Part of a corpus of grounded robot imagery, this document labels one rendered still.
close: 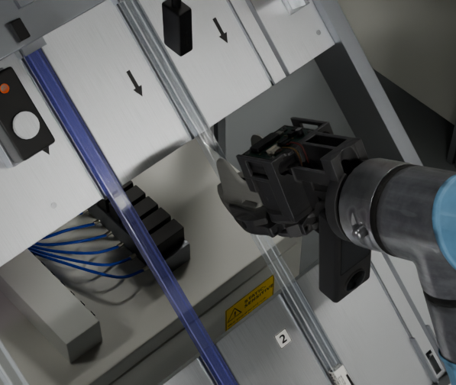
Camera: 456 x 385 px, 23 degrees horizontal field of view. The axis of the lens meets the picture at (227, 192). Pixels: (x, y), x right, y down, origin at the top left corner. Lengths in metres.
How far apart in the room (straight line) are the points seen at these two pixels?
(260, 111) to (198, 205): 1.00
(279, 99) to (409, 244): 1.67
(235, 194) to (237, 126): 1.40
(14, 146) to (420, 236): 0.36
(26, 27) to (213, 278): 0.55
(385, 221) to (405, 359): 0.38
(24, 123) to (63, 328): 0.43
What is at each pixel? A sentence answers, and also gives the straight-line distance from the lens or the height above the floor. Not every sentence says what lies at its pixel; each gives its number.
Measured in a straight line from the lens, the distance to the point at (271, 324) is 1.12.
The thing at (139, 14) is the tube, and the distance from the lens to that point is 1.07.
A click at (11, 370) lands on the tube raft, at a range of 1.00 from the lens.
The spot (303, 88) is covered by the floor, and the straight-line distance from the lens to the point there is 2.52.
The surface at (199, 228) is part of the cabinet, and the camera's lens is 1.47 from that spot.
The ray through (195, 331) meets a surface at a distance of 1.07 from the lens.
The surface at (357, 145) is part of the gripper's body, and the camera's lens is 0.92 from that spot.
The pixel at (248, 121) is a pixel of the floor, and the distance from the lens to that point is 2.45.
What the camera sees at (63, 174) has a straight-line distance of 1.03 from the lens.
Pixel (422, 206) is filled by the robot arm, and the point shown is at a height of 1.14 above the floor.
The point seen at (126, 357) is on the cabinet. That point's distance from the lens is 1.36.
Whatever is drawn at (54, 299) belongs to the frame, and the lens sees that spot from 1.36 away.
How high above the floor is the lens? 1.78
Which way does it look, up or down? 50 degrees down
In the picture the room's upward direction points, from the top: straight up
